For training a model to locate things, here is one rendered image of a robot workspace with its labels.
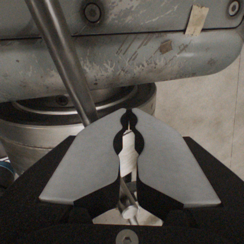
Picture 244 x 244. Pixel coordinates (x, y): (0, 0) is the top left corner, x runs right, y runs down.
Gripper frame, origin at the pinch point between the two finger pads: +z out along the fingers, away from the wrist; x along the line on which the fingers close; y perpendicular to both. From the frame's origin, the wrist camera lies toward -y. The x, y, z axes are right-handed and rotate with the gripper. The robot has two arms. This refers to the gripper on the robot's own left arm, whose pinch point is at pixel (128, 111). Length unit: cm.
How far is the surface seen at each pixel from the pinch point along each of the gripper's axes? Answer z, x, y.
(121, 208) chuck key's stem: 0.9, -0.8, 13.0
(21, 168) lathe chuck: 8.4, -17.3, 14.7
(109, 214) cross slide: 35, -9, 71
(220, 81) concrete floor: 178, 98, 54
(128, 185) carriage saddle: 48, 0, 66
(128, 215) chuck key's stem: 0.7, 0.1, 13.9
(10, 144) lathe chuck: 8.3, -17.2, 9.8
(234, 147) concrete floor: 201, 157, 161
